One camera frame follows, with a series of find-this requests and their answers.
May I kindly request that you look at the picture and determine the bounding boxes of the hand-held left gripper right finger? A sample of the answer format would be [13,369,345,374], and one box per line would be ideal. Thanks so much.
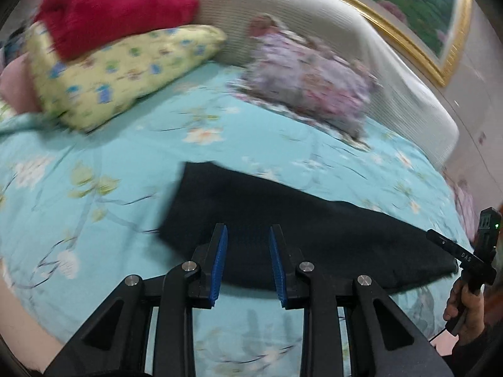
[269,225,452,377]

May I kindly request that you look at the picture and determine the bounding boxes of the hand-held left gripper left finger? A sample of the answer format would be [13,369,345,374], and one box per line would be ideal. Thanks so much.
[43,223,229,377]

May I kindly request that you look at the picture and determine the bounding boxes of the black pants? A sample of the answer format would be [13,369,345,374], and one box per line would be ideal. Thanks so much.
[157,161,458,295]

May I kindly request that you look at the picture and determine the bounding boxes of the person's right forearm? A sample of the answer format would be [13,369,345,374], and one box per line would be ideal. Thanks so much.
[452,320,503,377]

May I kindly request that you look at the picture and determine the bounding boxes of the person's right hand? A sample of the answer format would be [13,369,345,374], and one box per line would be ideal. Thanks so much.
[443,279,489,346]

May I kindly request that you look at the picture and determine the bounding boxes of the teal floral bedspread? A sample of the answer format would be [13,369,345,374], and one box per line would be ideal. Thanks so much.
[0,61,472,377]

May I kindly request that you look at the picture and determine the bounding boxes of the purple floral ruffled pillow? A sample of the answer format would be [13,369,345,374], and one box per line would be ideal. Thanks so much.
[228,14,380,150]

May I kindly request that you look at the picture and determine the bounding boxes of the white padded bed headboard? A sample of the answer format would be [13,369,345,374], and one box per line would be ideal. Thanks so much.
[173,0,460,173]

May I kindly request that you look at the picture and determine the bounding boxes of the yellow cartoon print pillow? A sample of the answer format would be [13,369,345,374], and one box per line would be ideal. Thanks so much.
[25,24,229,133]

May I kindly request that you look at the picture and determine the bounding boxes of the gold framed landscape painting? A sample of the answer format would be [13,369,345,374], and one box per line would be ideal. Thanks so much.
[118,0,474,87]

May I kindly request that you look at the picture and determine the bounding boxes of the pink cushion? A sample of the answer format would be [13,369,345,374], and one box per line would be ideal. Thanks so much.
[0,53,42,112]

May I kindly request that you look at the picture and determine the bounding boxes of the red fleece blanket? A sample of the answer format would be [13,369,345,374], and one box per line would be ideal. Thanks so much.
[35,0,201,61]

